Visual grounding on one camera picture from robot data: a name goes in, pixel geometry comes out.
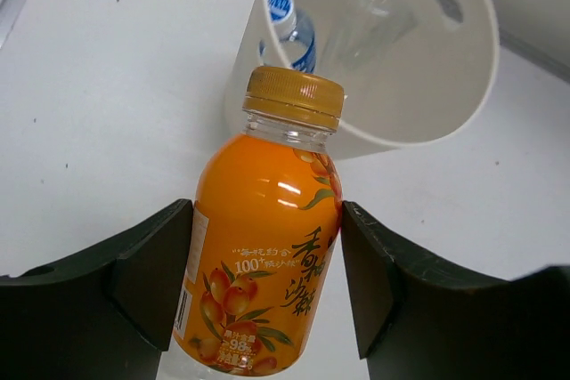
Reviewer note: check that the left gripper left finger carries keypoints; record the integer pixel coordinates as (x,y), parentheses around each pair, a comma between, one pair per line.
(105,312)

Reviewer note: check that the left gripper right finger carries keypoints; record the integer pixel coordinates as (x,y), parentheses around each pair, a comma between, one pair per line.
(419,316)

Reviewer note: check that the blue label plastic bottle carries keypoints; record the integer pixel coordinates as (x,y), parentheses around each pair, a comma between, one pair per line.
(295,32)

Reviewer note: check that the orange juice bottle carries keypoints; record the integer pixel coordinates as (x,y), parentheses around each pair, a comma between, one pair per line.
(266,215)

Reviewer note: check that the white cylindrical plastic bin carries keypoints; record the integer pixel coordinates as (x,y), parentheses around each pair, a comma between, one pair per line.
(413,71)

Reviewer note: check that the clear crushed plastic bottle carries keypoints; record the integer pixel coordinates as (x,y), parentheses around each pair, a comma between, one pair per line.
(364,31)

